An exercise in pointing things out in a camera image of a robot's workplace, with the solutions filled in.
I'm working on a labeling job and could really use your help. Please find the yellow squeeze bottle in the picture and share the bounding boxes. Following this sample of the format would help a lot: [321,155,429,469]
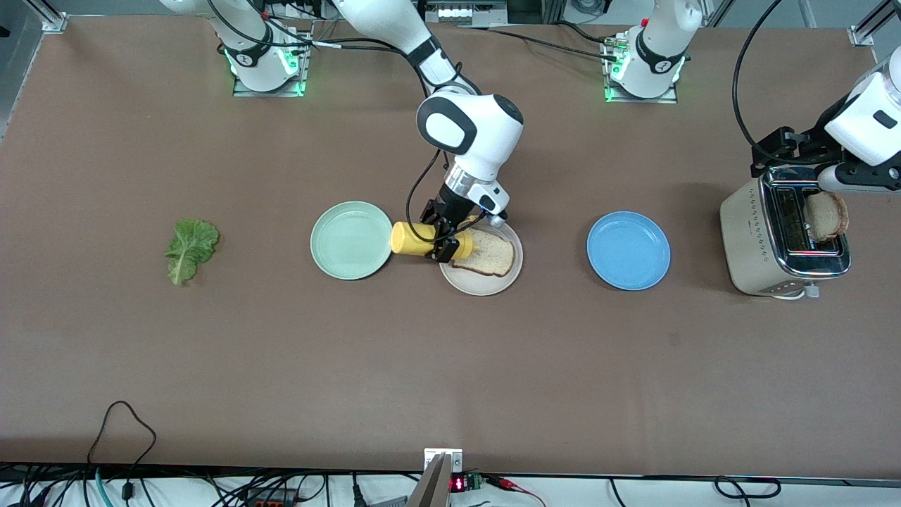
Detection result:
[391,218,490,260]

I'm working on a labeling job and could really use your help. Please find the toasted bread slice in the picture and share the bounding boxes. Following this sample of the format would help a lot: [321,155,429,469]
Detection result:
[805,190,850,240]
[451,227,516,277]

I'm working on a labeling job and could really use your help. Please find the green lettuce leaf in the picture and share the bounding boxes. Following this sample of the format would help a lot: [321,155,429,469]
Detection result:
[164,219,220,287]

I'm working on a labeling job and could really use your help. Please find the beige plate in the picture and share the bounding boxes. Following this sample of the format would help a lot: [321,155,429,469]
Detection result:
[438,215,524,296]

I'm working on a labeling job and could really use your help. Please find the pale green plate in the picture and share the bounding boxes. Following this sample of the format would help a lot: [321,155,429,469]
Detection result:
[310,201,395,281]

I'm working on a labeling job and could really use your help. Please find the blue plate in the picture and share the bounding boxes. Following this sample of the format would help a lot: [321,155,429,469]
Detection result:
[586,211,672,292]

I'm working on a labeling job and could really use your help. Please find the beige chrome toaster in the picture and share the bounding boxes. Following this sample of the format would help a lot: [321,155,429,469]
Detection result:
[719,165,852,301]

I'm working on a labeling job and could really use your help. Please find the white power strip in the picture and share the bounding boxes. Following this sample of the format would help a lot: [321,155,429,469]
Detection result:
[436,4,495,23]

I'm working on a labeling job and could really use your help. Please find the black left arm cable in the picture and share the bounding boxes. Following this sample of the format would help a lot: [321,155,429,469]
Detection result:
[732,0,786,159]

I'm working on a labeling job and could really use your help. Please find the aluminium frame post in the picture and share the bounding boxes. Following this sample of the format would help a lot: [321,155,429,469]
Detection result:
[21,0,69,33]
[847,0,901,47]

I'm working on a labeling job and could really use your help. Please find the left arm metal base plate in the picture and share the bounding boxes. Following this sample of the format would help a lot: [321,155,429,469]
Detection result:
[603,32,680,104]

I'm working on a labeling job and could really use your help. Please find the black cable with metal plug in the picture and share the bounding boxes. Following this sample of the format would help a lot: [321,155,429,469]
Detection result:
[458,21,631,61]

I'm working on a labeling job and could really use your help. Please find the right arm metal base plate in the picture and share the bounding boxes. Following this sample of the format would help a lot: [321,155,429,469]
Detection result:
[232,20,314,98]

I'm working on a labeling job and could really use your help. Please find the aluminium camera mast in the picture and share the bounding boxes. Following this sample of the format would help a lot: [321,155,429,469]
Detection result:
[407,449,464,507]

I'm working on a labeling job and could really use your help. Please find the red wires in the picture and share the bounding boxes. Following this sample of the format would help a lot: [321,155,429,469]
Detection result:
[489,475,546,507]

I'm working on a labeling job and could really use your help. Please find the coiled black cable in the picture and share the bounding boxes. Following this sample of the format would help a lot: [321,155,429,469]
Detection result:
[713,476,783,500]

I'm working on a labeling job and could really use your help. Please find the looped black cable with ferrite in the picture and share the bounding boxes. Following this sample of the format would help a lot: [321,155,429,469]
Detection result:
[87,401,158,507]

